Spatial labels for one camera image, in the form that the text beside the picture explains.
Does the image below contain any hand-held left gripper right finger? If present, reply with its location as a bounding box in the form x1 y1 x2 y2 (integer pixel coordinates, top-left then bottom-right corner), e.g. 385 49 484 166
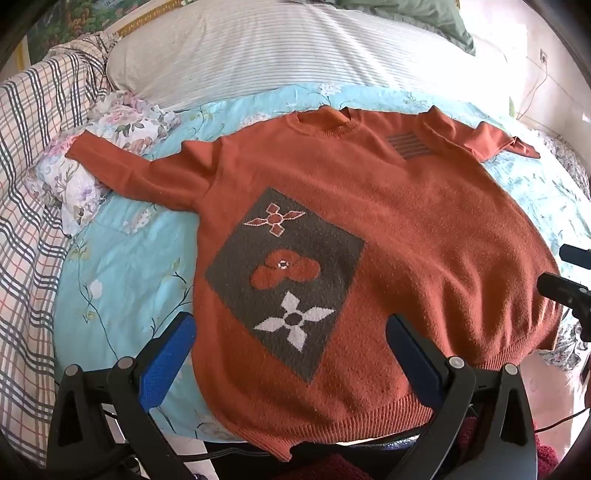
385 314 539 480

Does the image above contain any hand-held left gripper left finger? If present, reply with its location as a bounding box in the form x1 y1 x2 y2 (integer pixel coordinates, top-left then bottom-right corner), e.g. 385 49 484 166
46 311 199 480

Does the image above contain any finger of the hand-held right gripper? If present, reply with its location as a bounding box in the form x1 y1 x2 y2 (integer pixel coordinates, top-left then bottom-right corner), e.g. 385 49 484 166
558 244 591 271
538 272 591 344

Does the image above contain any orange knit sweater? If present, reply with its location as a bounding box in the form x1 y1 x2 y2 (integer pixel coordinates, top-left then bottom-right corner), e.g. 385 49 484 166
65 105 564 462

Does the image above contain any pale floral bedsheet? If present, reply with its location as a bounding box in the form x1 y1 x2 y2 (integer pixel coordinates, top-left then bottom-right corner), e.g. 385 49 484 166
536 131 591 372

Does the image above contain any light blue floral bedsheet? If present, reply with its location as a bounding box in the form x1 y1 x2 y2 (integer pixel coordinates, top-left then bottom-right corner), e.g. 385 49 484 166
55 83 591 444

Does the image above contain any plaid blanket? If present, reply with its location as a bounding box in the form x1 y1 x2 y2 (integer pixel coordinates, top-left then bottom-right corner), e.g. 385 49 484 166
0 30 123 455

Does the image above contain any floral crumpled cloth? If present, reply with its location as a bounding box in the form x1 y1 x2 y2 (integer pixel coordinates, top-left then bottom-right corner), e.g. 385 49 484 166
28 90 181 236

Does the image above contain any green pillow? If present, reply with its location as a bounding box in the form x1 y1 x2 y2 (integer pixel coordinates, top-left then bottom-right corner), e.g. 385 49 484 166
342 0 476 56

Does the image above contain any white striped pillow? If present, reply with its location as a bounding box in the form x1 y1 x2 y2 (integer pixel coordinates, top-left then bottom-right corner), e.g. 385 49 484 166
105 0 513 116

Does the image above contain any framed landscape painting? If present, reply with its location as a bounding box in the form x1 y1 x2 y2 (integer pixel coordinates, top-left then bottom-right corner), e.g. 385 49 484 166
25 0 199 65

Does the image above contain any black cable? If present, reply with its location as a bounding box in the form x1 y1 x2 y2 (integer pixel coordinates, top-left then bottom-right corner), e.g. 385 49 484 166
182 445 278 462

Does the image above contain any red cable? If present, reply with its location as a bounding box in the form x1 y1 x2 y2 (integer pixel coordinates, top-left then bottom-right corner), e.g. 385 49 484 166
533 404 591 432

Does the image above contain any white cable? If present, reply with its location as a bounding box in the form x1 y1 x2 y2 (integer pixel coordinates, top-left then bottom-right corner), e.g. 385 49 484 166
515 60 550 118

